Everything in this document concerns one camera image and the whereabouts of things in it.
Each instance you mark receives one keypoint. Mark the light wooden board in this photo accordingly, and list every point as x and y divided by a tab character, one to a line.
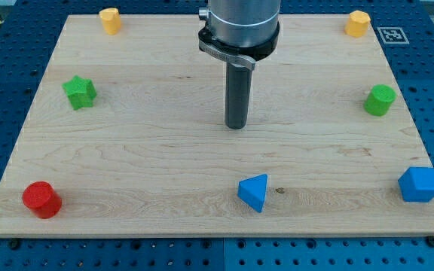
153	158

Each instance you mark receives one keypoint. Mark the blue triangular prism block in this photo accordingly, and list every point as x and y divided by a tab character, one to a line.
253	191

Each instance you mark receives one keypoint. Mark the green cylinder block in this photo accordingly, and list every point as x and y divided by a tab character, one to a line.
379	100

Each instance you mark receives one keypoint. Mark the yellow block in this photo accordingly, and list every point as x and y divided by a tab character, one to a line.
111	20
357	24

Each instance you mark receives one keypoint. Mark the yellow block left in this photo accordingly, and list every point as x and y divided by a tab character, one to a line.
111	20

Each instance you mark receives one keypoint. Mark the blue cube block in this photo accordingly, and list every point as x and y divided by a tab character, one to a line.
417	184

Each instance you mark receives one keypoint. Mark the yellow block right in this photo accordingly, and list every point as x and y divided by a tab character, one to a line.
357	24

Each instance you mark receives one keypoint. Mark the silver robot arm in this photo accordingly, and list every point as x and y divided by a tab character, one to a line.
239	32

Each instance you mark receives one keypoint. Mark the white fiducial marker tag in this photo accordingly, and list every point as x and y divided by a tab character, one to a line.
392	35

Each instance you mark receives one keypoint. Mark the red cylinder block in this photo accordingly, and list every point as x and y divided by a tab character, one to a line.
42	200

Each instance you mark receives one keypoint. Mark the green star block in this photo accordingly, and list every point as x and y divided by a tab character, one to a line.
80	92

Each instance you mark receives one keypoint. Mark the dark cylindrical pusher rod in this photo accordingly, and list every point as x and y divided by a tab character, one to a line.
237	93

